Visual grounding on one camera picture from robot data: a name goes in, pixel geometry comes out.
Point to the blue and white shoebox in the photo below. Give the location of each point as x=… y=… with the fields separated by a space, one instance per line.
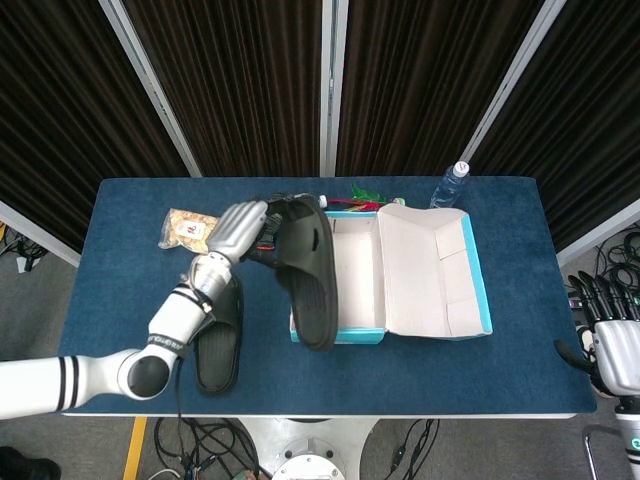
x=415 y=280

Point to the blue felt table cover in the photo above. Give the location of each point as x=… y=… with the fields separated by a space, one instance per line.
x=400 y=380

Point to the black shoe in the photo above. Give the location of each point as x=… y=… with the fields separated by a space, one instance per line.
x=25 y=465

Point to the small clear plastic bottle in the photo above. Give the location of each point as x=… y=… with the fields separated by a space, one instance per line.
x=324 y=201

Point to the colourful feather shuttlecock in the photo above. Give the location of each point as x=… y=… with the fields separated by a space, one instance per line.
x=365 y=202

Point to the white partition post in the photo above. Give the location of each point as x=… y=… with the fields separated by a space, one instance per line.
x=515 y=85
x=600 y=232
x=35 y=232
x=332 y=85
x=150 y=85

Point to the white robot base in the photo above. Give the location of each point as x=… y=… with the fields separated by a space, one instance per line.
x=310 y=440

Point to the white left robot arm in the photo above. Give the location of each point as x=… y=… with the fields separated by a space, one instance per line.
x=170 y=320

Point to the grey striped knit glove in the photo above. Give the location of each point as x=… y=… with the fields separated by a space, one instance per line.
x=270 y=232

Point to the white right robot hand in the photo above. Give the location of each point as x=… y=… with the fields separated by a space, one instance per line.
x=617 y=345

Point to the black rubber slipper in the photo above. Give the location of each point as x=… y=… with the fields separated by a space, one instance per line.
x=220 y=360
x=310 y=300

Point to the clear plastic water bottle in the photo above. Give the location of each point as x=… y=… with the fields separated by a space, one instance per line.
x=447 y=190

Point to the dark brown curtain panel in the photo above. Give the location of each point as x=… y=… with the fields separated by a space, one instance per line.
x=65 y=110
x=585 y=110
x=425 y=85
x=240 y=85

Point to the grey metal tube frame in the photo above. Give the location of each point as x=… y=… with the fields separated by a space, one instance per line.
x=592 y=450

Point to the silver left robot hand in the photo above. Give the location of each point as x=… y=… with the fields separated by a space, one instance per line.
x=240 y=227

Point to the clear bag of snacks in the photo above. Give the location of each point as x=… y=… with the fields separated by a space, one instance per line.
x=185 y=230

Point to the yellow floor tape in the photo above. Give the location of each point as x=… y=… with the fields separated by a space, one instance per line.
x=135 y=447

